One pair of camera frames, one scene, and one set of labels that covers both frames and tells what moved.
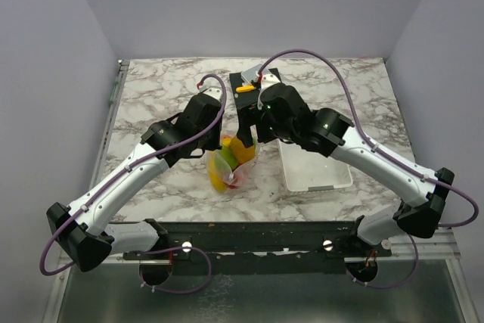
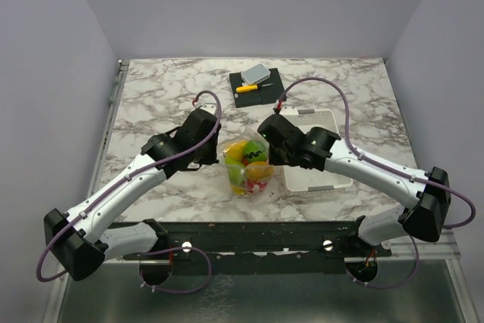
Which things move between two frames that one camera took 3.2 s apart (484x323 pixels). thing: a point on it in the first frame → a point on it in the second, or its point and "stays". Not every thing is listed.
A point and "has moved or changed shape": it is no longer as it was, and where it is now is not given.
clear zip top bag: (226, 167) has moved or changed shape
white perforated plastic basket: (308, 169) stays
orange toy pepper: (242, 153) → (257, 170)
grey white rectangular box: (250, 75) stays
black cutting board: (245, 98) stays
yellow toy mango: (215, 179) → (238, 190)
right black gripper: (249, 116) → (275, 159)
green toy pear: (227, 151) → (234, 168)
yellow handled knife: (245, 88) stays
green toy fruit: (220, 163) → (255, 151)
